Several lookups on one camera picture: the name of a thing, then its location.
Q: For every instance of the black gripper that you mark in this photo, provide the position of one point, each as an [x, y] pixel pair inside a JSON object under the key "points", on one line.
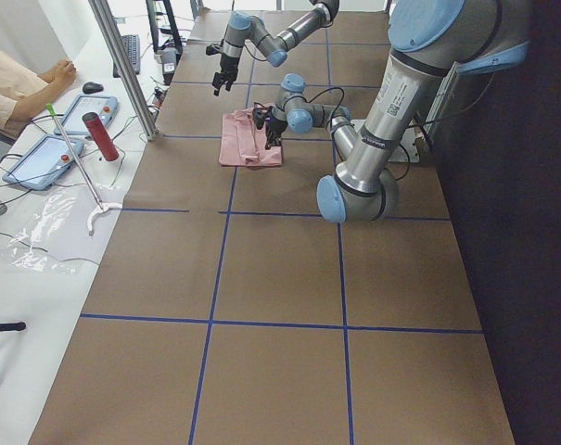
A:
{"points": [[227, 64], [275, 125]]}

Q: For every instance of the pink snoopy t-shirt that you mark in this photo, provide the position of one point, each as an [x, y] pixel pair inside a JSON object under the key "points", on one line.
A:
{"points": [[243, 145]]}

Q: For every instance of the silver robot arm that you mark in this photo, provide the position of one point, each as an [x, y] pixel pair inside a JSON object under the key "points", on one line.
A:
{"points": [[242, 28], [428, 39]]}

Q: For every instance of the black box device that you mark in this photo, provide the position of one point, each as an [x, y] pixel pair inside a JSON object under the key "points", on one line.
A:
{"points": [[169, 58]]}

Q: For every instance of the black keyboard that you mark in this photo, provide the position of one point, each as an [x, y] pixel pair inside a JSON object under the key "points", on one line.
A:
{"points": [[132, 49]]}

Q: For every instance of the red thermos bottle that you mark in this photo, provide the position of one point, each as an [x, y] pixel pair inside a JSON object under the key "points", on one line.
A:
{"points": [[100, 136]]}

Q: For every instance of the black computer mouse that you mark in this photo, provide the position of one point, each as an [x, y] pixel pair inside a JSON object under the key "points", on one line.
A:
{"points": [[92, 88]]}

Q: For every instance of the far blue teach pendant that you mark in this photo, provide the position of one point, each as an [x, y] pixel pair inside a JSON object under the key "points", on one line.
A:
{"points": [[104, 106]]}

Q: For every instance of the blue teach pendant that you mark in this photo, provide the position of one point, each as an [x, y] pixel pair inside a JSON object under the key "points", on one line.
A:
{"points": [[42, 165], [104, 106]]}

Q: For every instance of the metal reacher grabber tool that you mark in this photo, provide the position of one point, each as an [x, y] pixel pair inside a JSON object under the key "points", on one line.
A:
{"points": [[101, 206]]}

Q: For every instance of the near blue teach pendant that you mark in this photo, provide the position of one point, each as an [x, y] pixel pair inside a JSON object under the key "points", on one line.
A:
{"points": [[42, 165]]}

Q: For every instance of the seated person beige shirt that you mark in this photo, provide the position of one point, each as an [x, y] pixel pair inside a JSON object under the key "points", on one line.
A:
{"points": [[24, 93]]}

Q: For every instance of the clear plastic bag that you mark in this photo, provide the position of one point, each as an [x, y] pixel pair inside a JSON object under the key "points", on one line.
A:
{"points": [[56, 238]]}

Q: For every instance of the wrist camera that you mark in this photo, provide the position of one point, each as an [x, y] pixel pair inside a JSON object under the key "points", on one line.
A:
{"points": [[214, 49], [261, 115]]}

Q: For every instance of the aluminium frame post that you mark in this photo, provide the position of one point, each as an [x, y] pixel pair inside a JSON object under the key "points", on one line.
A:
{"points": [[112, 37]]}

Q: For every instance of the white pedestal column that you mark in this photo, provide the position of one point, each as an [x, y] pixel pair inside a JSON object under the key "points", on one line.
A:
{"points": [[400, 143]]}

